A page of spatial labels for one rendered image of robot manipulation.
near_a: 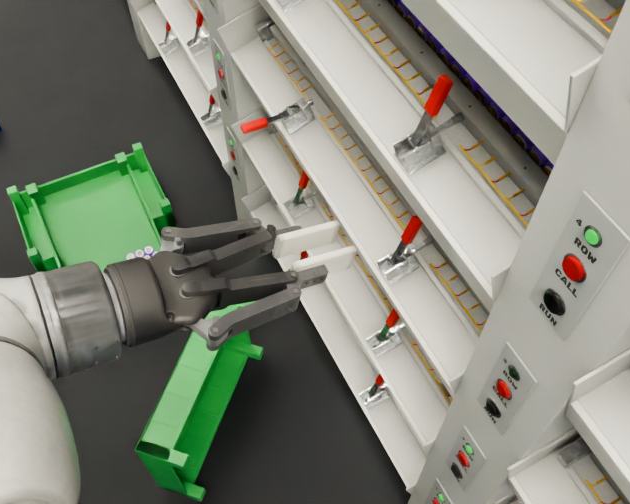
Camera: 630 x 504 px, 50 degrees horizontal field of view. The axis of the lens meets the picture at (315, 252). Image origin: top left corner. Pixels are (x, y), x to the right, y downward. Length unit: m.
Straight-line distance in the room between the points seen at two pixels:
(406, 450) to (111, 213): 0.77
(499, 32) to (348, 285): 0.60
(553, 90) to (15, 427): 0.37
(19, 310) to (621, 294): 0.42
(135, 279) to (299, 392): 0.76
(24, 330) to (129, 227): 0.93
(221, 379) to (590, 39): 1.02
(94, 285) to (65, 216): 0.92
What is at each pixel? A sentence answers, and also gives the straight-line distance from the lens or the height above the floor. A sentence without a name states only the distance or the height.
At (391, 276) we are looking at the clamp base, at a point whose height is 0.55.
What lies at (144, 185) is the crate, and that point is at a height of 0.00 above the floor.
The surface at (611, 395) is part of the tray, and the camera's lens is 0.56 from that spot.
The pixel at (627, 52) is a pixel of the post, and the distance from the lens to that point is 0.38.
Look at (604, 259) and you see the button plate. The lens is 0.44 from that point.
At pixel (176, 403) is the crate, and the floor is 0.20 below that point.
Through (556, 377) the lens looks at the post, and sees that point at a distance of 0.55.
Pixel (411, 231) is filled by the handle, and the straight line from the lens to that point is 0.74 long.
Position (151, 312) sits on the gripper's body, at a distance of 0.59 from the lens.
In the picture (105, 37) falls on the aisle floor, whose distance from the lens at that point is 2.04.
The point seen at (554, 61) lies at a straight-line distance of 0.46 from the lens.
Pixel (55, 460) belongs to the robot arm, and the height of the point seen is 0.83.
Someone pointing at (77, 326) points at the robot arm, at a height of 0.73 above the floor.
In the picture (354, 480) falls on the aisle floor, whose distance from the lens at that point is 1.26.
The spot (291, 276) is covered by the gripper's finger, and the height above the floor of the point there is 0.67.
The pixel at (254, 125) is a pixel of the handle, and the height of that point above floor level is 0.57.
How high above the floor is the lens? 1.21
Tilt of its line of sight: 56 degrees down
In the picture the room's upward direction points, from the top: straight up
